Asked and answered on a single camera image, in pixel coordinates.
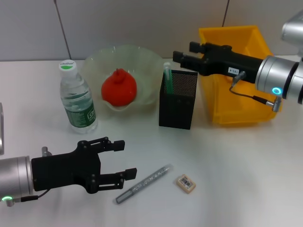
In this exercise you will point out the black mesh pen holder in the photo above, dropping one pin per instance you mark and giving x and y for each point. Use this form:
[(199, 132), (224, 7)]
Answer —
[(176, 111)]

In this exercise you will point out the yellow plastic storage bin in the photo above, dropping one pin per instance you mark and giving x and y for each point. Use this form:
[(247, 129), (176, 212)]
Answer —
[(236, 111)]

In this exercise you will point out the beige eraser with barcode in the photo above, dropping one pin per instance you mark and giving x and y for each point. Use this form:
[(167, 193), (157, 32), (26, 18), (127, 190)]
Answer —
[(187, 184)]

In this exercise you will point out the orange fruit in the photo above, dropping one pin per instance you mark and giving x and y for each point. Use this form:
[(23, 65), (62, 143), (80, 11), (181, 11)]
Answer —
[(118, 89)]

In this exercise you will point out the silver grey marker pen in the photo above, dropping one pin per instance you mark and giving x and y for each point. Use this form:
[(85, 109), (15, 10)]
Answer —
[(144, 183)]

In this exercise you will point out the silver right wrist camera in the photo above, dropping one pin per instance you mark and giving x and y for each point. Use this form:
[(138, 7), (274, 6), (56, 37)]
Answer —
[(293, 30)]

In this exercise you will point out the translucent glass fruit bowl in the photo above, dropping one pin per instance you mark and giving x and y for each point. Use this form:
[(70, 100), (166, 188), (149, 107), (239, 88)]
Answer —
[(142, 61)]

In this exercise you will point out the mint green pen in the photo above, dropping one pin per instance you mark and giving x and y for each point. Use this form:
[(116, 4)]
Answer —
[(168, 80)]

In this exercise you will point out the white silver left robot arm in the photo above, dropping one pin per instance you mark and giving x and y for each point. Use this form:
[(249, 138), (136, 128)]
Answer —
[(14, 176)]

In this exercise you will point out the clear water bottle green label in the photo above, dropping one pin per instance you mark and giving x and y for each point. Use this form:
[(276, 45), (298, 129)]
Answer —
[(80, 113)]

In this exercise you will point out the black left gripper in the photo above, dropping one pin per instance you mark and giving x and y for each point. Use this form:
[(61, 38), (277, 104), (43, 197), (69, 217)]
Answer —
[(64, 171)]

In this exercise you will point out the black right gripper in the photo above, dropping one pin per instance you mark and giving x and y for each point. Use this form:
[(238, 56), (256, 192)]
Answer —
[(227, 62)]

